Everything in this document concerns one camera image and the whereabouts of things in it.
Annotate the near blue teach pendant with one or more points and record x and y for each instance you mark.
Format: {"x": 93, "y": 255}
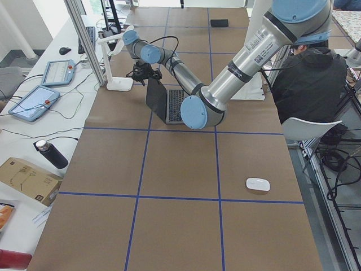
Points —
{"x": 33, "y": 105}

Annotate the grey laptop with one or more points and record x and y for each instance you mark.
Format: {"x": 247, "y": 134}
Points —
{"x": 165, "y": 103}

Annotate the seated person in black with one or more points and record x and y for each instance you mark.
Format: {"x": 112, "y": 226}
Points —
{"x": 310, "y": 83}

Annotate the aluminium frame post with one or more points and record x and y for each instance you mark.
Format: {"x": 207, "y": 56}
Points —
{"x": 76, "y": 17}

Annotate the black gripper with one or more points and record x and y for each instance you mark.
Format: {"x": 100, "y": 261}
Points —
{"x": 144, "y": 69}

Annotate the white chair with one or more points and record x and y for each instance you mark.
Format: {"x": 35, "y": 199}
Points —
{"x": 295, "y": 129}

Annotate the white computer mouse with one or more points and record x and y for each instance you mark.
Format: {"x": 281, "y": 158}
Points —
{"x": 258, "y": 184}

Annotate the blue teach pendant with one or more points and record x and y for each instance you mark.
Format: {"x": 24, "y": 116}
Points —
{"x": 58, "y": 73}
{"x": 33, "y": 105}

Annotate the black water bottle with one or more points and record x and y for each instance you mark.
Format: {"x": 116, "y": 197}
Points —
{"x": 51, "y": 153}

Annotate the black mouse pad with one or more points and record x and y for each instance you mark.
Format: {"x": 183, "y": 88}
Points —
{"x": 219, "y": 23}

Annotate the black desktop mouse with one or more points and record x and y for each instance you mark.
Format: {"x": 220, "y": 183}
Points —
{"x": 64, "y": 50}

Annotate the far blue teach pendant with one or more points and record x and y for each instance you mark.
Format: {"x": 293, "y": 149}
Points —
{"x": 58, "y": 73}

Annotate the cardboard box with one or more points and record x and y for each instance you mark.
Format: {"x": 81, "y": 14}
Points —
{"x": 31, "y": 180}

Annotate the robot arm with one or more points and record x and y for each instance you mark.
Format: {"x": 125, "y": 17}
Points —
{"x": 284, "y": 23}

